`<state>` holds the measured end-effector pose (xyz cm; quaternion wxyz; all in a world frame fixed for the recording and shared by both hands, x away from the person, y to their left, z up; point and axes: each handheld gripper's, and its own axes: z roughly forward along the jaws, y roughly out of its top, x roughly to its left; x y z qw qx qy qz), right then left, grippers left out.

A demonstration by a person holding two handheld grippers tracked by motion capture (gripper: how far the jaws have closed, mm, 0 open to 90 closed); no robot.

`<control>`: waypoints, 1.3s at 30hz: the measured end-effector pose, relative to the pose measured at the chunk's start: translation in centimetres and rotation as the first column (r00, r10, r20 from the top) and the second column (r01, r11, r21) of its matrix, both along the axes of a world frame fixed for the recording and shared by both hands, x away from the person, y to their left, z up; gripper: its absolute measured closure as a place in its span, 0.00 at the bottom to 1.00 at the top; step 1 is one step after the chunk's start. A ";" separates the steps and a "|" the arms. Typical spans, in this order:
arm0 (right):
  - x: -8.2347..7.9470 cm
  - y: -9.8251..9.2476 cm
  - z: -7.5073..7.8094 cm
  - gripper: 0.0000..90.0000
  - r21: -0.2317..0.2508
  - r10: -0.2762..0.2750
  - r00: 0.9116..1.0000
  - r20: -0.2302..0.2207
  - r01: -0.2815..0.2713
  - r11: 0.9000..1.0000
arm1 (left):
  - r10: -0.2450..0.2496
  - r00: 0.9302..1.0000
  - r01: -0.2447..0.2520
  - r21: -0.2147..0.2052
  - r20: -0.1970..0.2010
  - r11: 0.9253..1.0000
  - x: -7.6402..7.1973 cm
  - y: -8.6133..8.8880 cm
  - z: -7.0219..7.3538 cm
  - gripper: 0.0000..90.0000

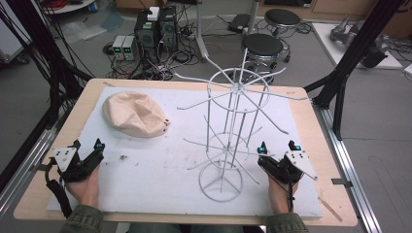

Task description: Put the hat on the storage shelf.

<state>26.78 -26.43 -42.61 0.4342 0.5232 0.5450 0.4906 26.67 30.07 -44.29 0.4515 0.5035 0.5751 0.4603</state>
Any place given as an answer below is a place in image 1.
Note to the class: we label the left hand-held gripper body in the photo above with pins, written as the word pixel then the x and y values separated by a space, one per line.
pixel 73 165

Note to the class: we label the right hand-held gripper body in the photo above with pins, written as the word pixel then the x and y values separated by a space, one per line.
pixel 288 165

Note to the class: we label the person's left hand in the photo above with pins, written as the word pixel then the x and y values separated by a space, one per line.
pixel 85 191

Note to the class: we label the person's right hand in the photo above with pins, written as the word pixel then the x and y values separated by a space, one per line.
pixel 278 197

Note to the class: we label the beige cloth hat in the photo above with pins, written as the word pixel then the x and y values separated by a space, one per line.
pixel 132 113

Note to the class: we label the thin wooden stick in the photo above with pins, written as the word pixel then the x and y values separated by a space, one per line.
pixel 330 209

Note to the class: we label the white foam mat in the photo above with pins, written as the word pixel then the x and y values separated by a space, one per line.
pixel 155 181

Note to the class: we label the grey power supply unit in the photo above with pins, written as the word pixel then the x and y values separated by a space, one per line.
pixel 129 48
pixel 118 47

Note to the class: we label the black round stool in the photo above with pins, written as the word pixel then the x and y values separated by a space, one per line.
pixel 262 45
pixel 282 16

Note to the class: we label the white platform board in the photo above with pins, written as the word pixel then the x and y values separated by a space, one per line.
pixel 327 42

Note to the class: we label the clear plastic sheet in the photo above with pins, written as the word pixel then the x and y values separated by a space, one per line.
pixel 82 30

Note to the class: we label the black computer tower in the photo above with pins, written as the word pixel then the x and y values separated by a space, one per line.
pixel 168 29
pixel 145 35

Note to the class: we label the black flat box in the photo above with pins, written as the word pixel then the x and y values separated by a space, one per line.
pixel 239 22

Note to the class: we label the grey metal stand pole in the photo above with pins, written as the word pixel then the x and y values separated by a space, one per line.
pixel 200 32

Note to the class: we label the white small box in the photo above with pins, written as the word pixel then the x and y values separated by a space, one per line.
pixel 153 13

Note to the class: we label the aluminium rail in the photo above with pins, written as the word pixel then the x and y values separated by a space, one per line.
pixel 22 171
pixel 346 168

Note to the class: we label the grey metal bracket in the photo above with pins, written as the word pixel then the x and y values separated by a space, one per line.
pixel 341 183

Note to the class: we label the black frame post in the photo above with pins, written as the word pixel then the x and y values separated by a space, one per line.
pixel 48 55
pixel 353 55

